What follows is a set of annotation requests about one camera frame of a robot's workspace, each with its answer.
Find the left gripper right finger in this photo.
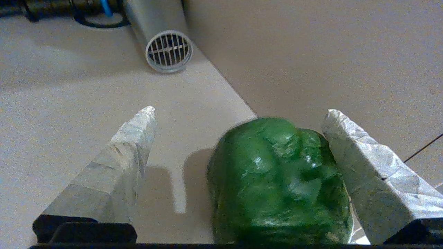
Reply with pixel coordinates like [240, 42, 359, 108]
[321, 109, 443, 245]

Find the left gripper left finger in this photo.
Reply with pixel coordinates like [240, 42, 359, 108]
[33, 106, 157, 243]

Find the green bell pepper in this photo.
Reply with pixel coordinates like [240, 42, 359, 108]
[207, 118, 354, 245]

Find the blue tube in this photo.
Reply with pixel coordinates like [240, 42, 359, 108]
[100, 0, 114, 17]

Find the thin black wire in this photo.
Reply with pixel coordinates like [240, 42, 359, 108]
[381, 133, 443, 181]

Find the black cable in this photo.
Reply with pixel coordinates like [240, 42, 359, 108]
[71, 0, 130, 29]

